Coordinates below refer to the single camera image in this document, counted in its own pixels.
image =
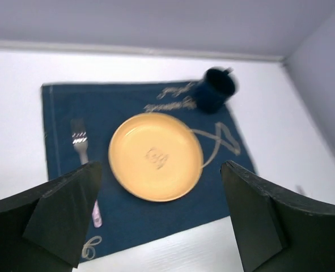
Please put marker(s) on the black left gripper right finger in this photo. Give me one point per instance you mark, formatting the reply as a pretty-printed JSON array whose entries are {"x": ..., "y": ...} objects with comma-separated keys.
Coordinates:
[{"x": 277, "y": 229}]

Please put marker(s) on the dark blue patterned cloth napkin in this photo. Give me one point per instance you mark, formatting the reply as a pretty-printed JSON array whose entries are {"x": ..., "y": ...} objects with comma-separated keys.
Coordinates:
[{"x": 128, "y": 221}]

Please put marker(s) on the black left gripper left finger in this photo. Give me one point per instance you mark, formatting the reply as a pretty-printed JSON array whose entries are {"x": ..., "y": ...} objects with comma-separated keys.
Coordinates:
[{"x": 44, "y": 228}]

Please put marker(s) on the dark blue cup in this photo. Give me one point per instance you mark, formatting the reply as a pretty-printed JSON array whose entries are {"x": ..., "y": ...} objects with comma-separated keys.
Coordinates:
[{"x": 214, "y": 89}]

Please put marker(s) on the tan round plate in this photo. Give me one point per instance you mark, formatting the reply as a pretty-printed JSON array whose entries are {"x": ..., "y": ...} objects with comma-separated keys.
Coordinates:
[{"x": 155, "y": 157}]

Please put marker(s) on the knife with pink handle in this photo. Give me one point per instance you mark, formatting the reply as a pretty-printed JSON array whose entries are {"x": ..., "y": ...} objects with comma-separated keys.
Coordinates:
[{"x": 300, "y": 190}]

